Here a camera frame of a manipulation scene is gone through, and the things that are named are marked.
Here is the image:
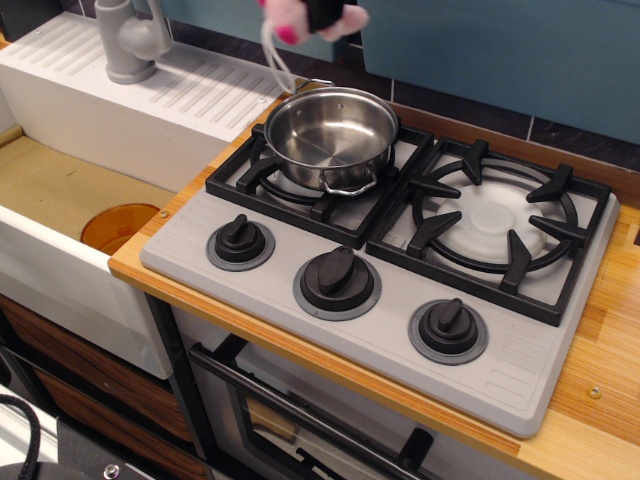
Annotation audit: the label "black right stove knob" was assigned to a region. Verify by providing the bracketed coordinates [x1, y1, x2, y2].
[408, 298, 489, 366]

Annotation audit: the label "black middle stove knob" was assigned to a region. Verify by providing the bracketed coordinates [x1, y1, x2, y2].
[293, 246, 382, 322]

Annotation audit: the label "black burner grate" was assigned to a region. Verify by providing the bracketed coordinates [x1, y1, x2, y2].
[366, 138, 619, 327]
[205, 123, 434, 249]

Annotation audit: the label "black stove knob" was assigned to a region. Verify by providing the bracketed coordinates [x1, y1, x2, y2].
[293, 246, 382, 322]
[205, 214, 276, 272]
[408, 298, 489, 366]

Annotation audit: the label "grey toy faucet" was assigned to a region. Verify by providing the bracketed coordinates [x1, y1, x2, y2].
[94, 0, 172, 85]

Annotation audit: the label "black braided cable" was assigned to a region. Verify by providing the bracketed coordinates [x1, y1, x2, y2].
[0, 393, 42, 471]

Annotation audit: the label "white toy sink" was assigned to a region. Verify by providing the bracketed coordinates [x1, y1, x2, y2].
[1, 13, 280, 379]

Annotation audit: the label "stainless steel pan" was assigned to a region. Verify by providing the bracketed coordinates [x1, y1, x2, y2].
[264, 86, 400, 196]

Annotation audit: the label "black right burner grate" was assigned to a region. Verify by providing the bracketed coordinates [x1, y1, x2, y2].
[366, 138, 619, 327]

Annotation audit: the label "orange plastic bowl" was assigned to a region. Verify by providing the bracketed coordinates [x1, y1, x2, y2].
[80, 203, 159, 255]

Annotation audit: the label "grey toy stove top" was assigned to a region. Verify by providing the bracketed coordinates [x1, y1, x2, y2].
[140, 185, 606, 437]

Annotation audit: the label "black left burner grate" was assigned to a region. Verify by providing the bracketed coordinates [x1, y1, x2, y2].
[205, 123, 434, 249]

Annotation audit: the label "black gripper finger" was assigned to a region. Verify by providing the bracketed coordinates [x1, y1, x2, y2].
[305, 0, 345, 33]

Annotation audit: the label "oven door with black handle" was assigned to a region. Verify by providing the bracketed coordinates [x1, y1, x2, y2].
[187, 333, 481, 480]

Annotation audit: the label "pink stuffed pig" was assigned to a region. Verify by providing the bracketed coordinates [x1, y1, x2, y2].
[258, 0, 370, 94]

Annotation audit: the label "black left stove knob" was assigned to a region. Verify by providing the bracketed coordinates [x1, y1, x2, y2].
[205, 214, 276, 272]

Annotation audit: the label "wooden drawer fronts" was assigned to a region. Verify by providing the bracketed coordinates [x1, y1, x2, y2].
[1, 297, 212, 479]

